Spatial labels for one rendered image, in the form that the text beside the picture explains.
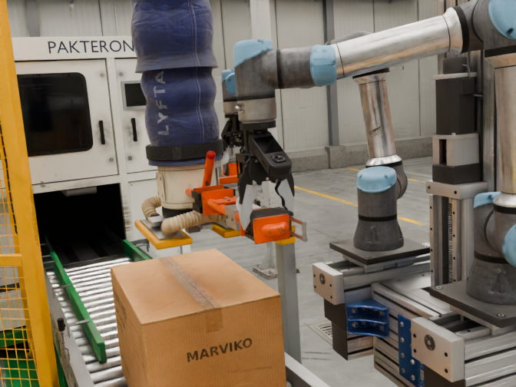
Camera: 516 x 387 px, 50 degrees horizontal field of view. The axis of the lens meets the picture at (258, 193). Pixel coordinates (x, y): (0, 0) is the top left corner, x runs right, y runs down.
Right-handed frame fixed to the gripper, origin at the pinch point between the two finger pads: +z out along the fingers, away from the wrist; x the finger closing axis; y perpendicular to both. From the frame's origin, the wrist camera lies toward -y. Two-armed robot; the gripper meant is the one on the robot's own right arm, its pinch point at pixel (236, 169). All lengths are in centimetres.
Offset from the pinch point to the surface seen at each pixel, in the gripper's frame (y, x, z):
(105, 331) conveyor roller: -56, -47, 73
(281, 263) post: -5.3, 18.5, 40.2
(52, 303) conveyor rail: -89, -67, 66
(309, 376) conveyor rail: 37, 7, 66
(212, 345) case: 50, -29, 42
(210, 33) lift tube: 38, -19, -43
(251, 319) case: 50, -17, 37
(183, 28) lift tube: 42, -28, -44
